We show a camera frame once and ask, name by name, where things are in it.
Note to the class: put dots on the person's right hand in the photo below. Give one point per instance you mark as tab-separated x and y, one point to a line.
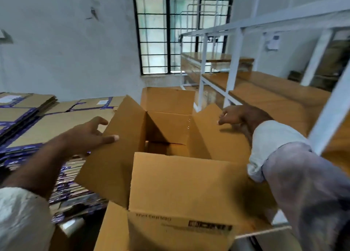
246	116

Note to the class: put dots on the person's left hand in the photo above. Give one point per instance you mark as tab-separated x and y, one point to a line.
87	138

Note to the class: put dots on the stack of cardboard boxes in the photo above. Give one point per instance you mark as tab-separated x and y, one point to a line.
27	100
49	125

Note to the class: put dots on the brown cardboard box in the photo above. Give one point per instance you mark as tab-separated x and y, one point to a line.
186	182

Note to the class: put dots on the person's left forearm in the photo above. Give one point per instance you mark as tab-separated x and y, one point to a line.
33	171

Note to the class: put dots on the person's right forearm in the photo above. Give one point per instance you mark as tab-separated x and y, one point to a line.
249	136

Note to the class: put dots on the person's light grey shirt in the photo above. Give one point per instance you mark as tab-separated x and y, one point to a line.
306	182

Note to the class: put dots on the white metal shelf rack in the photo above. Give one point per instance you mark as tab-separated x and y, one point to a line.
328	117

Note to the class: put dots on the black framed window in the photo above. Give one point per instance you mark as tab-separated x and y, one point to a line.
150	29

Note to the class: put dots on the white wall device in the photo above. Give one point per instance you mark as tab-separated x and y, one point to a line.
273	42

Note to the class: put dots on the white wall socket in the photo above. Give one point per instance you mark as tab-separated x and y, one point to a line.
2	35

